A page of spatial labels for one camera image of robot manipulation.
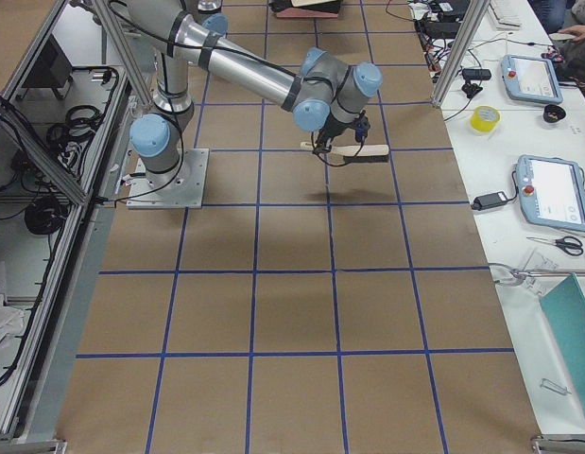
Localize teach pendant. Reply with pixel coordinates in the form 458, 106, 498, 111
500, 55, 563, 105
515, 155, 585, 233

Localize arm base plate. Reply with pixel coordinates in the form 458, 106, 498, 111
125, 148, 210, 209

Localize black power adapter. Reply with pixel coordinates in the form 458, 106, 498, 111
471, 191, 512, 211

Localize pink bin with black bag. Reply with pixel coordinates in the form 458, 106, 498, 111
267, 0, 342, 19

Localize black handled scissors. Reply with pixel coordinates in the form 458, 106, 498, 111
527, 236, 584, 256

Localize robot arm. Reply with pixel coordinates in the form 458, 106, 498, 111
106, 1, 388, 208

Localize beige hand brush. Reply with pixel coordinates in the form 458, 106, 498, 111
301, 142, 389, 167

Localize yellow tape roll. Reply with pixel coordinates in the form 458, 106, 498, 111
470, 105, 501, 133

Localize lower teach pendant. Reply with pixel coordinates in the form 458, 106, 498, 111
515, 155, 585, 233

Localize aluminium frame post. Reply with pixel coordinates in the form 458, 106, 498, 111
431, 0, 490, 108

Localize small black bowl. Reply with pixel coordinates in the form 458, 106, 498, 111
542, 104, 566, 124

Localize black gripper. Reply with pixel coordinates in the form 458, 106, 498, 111
312, 111, 370, 155

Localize upper teach pendant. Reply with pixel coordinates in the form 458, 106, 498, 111
500, 55, 563, 105

